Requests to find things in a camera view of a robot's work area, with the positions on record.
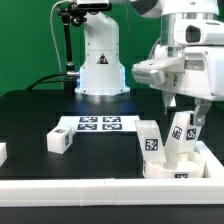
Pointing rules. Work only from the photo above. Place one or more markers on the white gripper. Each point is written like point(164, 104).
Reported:
point(194, 66)

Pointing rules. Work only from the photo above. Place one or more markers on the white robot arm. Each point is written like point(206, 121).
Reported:
point(101, 73)

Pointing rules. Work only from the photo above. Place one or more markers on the white U-shaped fence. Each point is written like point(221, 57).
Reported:
point(115, 192)

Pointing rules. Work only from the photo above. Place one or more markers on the white marker sheet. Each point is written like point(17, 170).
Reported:
point(100, 123)

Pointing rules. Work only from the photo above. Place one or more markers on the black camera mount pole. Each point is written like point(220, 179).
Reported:
point(70, 15)

